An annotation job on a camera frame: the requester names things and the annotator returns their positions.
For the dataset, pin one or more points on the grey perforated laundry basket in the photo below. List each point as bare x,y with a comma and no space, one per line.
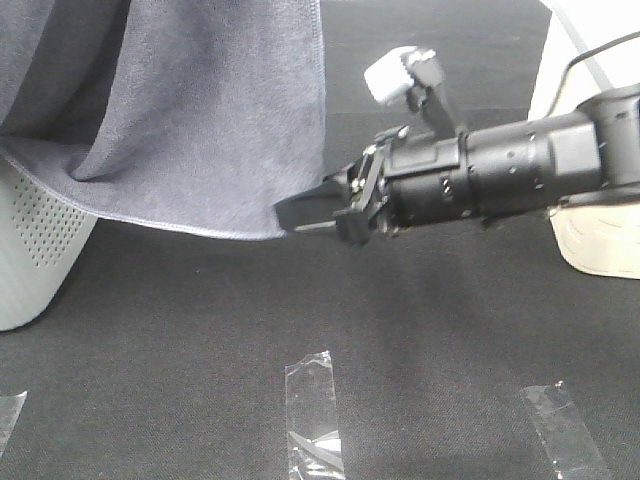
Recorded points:
41,239

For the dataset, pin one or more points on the cream white laundry basket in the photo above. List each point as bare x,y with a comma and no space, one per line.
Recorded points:
598,240

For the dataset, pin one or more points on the left clear tape strip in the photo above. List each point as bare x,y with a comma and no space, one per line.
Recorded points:
10,409

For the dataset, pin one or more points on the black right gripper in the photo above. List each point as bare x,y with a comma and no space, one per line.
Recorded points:
402,181

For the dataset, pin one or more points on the right clear tape strip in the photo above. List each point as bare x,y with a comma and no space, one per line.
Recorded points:
563,434

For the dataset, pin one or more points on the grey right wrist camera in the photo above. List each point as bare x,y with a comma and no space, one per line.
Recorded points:
414,74

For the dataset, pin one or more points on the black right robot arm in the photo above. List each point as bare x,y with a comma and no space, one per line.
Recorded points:
587,157

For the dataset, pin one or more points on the middle clear tape strip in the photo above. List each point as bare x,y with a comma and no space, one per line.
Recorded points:
312,430

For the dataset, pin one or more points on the black table mat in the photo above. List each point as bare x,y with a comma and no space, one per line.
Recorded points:
162,356

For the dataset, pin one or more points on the grey microfibre towel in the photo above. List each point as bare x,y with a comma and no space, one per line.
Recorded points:
190,116

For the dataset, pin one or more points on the clear tape strip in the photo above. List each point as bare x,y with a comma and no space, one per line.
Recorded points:
312,430
563,434
10,409

